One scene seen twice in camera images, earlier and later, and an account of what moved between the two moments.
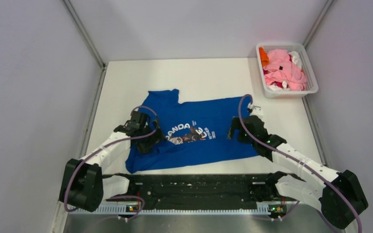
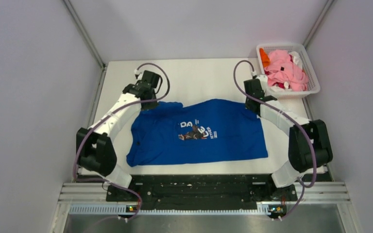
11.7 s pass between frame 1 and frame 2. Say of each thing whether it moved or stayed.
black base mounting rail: stayed
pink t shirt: stayed
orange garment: stayed
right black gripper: moved
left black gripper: moved
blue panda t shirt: stayed
